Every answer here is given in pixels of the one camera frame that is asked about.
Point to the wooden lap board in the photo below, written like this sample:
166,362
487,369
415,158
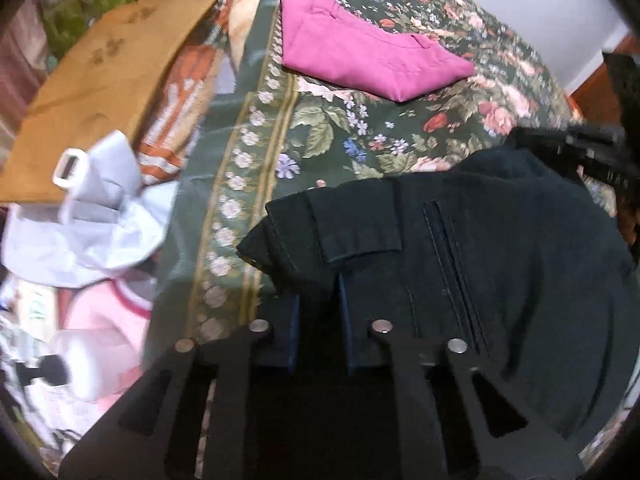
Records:
100,85

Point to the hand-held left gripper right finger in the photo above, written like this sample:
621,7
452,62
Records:
352,340

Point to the white plastic adapter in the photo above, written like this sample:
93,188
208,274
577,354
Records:
59,176

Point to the white crumpled cloth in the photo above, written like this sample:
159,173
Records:
100,240

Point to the pink curtain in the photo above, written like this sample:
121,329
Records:
20,70

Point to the floral bedspread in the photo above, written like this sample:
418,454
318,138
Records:
350,130

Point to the magenta folded pants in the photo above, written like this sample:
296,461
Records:
350,50

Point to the black pants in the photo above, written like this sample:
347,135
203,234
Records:
500,235

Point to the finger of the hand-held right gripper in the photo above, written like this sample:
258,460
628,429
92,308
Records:
565,140

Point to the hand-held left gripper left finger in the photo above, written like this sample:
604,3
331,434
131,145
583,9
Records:
287,340

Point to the pink garment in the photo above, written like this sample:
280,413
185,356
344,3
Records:
100,320

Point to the white bottle with black cap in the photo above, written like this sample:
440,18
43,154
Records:
95,365

